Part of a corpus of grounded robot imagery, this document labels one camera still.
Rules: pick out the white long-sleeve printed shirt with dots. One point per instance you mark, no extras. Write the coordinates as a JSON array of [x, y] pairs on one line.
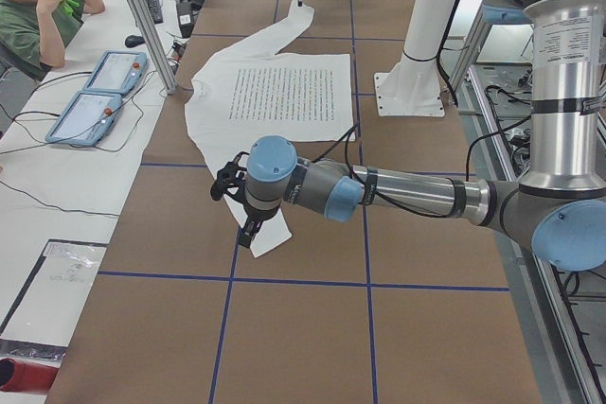
[[254, 97]]

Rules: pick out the black power adapter box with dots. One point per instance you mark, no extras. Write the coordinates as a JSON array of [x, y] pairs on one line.
[[185, 18]]

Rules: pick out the black keyboard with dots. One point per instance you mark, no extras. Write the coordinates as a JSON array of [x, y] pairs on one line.
[[155, 10]]

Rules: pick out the black computer mouse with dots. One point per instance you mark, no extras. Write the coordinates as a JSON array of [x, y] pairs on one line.
[[132, 41]]

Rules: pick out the lower blue teach pendant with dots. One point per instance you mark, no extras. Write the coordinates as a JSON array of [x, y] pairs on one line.
[[86, 119]]

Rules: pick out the blue teach pendant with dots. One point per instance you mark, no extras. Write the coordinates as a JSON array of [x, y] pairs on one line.
[[117, 72], [86, 119]]

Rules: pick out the upper blue teach pendant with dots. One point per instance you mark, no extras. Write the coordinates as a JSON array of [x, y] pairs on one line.
[[117, 72]]

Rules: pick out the clear plastic document sleeve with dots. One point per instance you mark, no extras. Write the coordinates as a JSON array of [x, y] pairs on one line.
[[42, 318]]

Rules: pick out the person in green shirt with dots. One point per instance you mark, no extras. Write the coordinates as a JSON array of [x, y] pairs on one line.
[[36, 32]]

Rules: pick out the red cylinder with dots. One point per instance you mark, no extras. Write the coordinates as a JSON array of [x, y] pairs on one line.
[[26, 377]]

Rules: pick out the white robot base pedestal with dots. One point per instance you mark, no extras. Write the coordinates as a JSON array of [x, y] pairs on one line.
[[412, 87]]

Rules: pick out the aluminium frame post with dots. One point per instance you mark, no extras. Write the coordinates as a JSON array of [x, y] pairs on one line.
[[147, 28]]

